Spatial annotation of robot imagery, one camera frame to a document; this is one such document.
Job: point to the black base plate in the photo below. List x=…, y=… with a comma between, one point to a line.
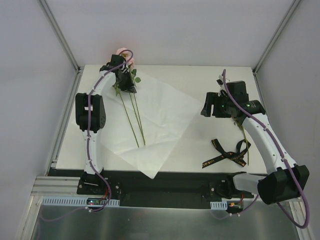
x=181, y=190

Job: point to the left aluminium frame post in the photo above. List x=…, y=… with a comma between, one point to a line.
x=45, y=7

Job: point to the right cable duct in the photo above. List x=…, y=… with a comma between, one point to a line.
x=219, y=205

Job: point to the left cable duct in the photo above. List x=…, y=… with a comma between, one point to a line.
x=71, y=201

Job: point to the cable duct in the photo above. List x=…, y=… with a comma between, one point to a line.
x=71, y=201
x=219, y=205

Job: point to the peach rose stem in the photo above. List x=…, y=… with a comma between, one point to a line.
x=133, y=99
x=120, y=95

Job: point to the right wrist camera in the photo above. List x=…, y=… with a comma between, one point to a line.
x=222, y=82

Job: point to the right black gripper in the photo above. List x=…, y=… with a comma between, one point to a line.
x=214, y=106

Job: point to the right aluminium frame post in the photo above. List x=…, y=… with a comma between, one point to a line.
x=276, y=35

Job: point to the pink rose stem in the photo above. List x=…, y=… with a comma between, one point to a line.
x=128, y=57

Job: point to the aluminium rail profile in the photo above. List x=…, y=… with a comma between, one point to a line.
x=57, y=182

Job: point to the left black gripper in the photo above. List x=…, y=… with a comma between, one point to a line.
x=126, y=81

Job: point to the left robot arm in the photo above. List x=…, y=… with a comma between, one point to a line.
x=90, y=114

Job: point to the black printed ribbon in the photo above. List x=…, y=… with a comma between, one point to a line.
x=236, y=157

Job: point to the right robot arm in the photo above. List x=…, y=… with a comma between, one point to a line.
x=285, y=179

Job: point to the aluminium frame post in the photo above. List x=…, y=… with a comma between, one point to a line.
x=276, y=35
x=45, y=7

